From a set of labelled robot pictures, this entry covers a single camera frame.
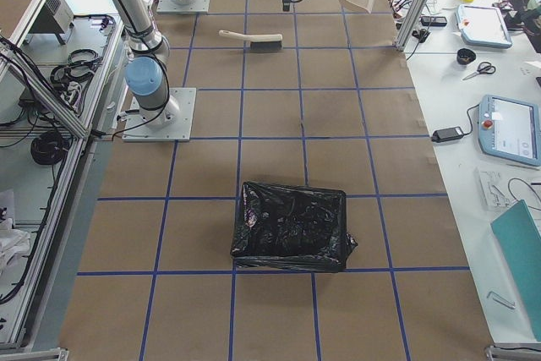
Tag white hand brush black bristles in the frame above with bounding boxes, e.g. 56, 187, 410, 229
218, 30, 283, 52

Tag near blue teach pendant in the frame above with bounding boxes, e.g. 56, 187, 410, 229
478, 95, 540, 167

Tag far blue teach pendant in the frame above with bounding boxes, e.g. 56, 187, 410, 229
456, 4, 512, 49

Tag black power adapter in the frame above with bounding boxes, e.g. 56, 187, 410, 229
431, 126, 465, 143

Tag grey control box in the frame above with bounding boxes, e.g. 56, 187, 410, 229
29, 0, 74, 45

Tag teal folder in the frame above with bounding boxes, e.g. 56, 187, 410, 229
490, 200, 540, 341

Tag black phone on table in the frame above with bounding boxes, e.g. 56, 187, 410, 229
420, 16, 447, 27

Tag metal allen key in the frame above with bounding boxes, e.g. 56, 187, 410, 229
486, 291, 516, 309

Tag black handled scissors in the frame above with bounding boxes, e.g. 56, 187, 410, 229
463, 61, 496, 80

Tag blue teach pendant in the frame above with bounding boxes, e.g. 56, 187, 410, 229
456, 4, 512, 49
478, 95, 540, 167

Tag coiled black cable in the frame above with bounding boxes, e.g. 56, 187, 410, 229
30, 130, 71, 167

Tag black trash bag bin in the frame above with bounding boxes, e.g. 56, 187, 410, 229
230, 181, 358, 273

